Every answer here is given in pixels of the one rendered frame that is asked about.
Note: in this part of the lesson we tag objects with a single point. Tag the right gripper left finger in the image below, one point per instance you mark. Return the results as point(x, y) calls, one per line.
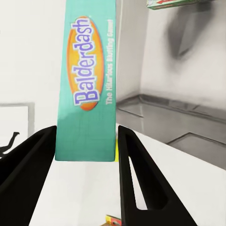
point(23, 172)

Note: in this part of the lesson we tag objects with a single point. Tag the painting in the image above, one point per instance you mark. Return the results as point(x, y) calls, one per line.
point(13, 127)

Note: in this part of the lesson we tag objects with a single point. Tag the board game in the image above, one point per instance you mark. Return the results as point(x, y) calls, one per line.
point(110, 221)
point(86, 121)
point(161, 4)

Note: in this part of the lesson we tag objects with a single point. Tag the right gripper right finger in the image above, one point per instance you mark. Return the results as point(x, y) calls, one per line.
point(164, 208)

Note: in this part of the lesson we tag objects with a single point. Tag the toy box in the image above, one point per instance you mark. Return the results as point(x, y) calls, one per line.
point(171, 76)

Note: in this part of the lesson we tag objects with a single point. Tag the desk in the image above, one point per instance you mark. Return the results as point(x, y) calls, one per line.
point(200, 186)

